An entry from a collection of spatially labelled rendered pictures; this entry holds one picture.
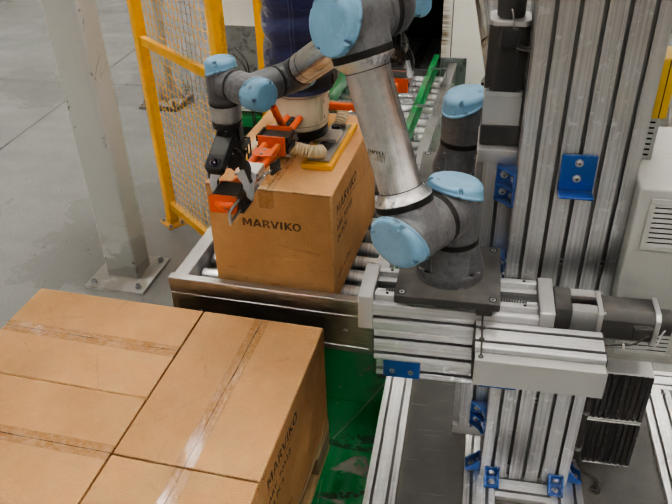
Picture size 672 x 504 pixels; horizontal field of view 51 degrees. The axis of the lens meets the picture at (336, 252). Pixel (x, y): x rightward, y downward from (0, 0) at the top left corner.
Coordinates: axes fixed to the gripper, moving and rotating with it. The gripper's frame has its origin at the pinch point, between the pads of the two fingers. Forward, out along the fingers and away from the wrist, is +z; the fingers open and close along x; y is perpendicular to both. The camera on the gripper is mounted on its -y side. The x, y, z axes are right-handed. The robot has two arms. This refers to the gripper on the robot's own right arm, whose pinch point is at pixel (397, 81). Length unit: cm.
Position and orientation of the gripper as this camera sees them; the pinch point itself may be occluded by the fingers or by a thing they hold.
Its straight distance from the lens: 254.5
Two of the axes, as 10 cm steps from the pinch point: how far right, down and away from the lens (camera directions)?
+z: 0.3, 8.3, 5.5
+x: 9.7, 1.2, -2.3
